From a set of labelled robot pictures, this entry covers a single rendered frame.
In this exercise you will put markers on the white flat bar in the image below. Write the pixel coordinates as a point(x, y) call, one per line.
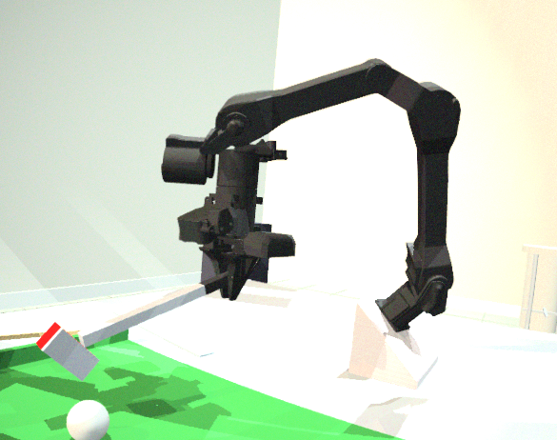
point(172, 338)

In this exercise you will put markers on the white golf ball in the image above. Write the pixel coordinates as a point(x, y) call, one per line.
point(88, 420)

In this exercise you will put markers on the green putting mat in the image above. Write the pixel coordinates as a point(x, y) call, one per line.
point(150, 396)

